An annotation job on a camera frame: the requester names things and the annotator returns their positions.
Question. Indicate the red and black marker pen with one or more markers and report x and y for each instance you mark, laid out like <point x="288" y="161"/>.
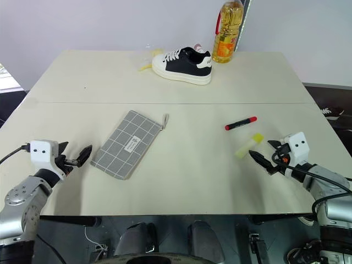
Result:
<point x="241" y="123"/>

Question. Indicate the black striped vertical rail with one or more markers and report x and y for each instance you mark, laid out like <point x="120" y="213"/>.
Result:
<point x="244" y="22"/>

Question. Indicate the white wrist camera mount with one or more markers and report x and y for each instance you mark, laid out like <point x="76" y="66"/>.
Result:
<point x="298" y="147"/>
<point x="41" y="154"/>

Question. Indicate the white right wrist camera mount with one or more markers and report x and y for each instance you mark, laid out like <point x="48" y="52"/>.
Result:
<point x="298" y="147"/>

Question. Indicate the black and white sneaker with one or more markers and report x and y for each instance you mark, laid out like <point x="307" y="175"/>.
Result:
<point x="182" y="66"/>

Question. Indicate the clear plastic bag with yellow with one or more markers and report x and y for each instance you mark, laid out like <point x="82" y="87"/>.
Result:
<point x="149" y="59"/>

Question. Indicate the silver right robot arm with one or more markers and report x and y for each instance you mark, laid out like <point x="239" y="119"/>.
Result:
<point x="327" y="180"/>

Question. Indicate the black sneaker on floor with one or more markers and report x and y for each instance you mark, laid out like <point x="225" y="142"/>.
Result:
<point x="332" y="112"/>

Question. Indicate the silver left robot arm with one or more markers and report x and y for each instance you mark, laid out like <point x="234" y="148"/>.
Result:
<point x="22" y="198"/>

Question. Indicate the yellow highlighter pen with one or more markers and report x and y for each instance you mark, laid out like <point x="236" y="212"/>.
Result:
<point x="248" y="145"/>

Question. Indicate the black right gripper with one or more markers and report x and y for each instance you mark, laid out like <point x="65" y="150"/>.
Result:
<point x="281" y="156"/>

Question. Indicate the grey checked pencil pouch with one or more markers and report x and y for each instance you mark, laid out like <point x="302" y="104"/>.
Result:
<point x="129" y="143"/>

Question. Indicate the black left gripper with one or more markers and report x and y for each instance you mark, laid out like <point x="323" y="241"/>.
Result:
<point x="63" y="162"/>

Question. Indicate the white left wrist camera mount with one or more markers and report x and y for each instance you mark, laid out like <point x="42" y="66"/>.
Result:
<point x="41" y="154"/>

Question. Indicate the dark rounded right foot shape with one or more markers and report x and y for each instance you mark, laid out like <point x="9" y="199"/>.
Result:
<point x="204" y="237"/>

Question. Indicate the yellow cooking oil bottle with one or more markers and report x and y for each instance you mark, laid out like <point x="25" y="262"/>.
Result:
<point x="227" y="33"/>

